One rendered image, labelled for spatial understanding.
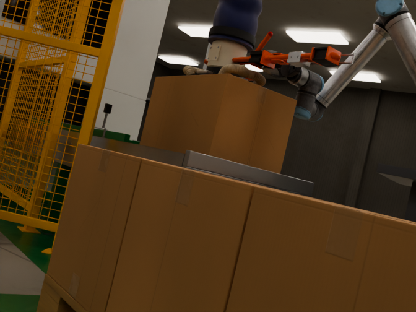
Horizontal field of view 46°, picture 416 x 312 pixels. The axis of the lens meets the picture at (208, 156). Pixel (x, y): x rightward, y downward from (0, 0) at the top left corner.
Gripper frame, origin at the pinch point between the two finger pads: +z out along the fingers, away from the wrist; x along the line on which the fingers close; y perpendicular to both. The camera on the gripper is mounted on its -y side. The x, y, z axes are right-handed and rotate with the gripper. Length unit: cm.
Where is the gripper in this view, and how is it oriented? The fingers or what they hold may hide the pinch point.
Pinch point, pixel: (266, 59)
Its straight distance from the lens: 217.2
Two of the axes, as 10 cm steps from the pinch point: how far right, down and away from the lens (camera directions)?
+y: -5.8, -1.3, 8.0
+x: 2.4, -9.7, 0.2
